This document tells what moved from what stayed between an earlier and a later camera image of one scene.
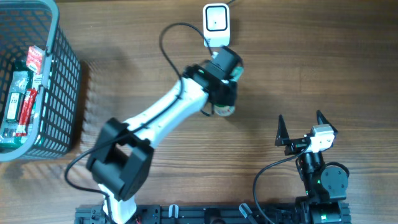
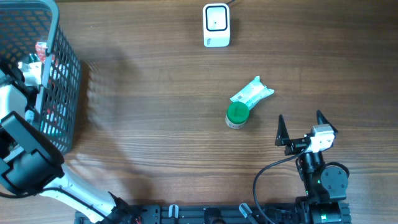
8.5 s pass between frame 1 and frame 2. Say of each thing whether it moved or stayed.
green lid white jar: moved
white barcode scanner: stayed
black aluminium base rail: stayed
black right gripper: stayed
